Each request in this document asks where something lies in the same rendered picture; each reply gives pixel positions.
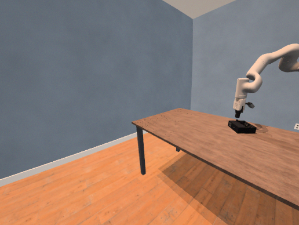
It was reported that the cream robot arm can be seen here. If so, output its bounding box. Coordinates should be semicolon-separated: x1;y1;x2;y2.
235;43;299;99

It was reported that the black lighting desk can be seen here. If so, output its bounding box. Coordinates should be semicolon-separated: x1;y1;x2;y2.
228;119;257;133

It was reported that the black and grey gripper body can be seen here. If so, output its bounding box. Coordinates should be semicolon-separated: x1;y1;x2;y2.
233;98;246;111

